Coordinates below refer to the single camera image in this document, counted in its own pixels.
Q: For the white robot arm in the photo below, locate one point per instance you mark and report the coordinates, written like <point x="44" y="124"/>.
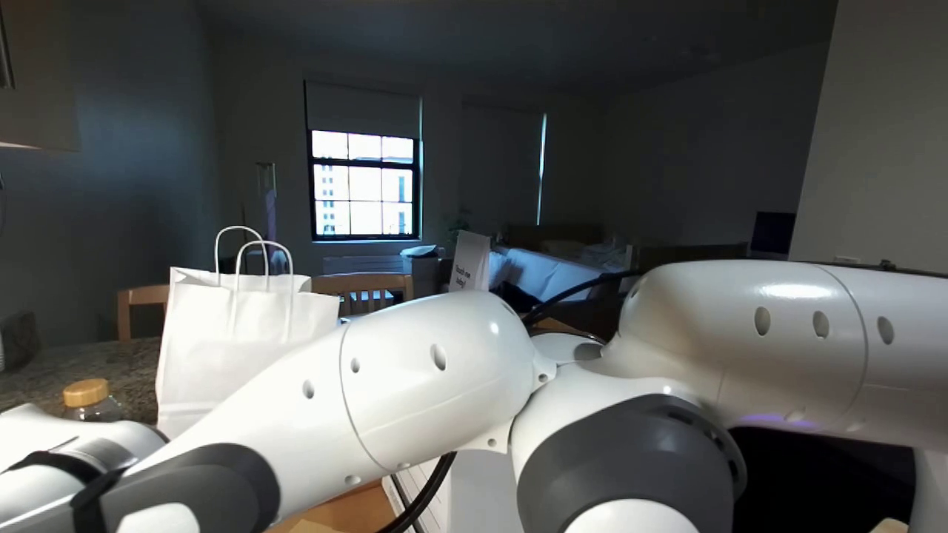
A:
<point x="493" y="394"/>

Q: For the living room sofa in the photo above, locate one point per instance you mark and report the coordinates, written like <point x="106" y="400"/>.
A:
<point x="553" y="270"/>

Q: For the light wooden chair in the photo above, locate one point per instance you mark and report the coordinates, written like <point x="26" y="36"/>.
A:
<point x="139" y="298"/>
<point x="359" y="284"/>

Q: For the bright gridded window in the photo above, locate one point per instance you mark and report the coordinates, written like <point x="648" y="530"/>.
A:
<point x="362" y="185"/>

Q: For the white paper bag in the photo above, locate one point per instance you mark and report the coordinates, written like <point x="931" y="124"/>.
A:
<point x="219" y="326"/>

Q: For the wooden tray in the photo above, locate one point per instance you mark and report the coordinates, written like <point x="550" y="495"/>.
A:
<point x="343" y="512"/>

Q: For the dark monitor screen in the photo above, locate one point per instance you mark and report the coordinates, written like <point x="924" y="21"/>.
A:
<point x="776" y="234"/>

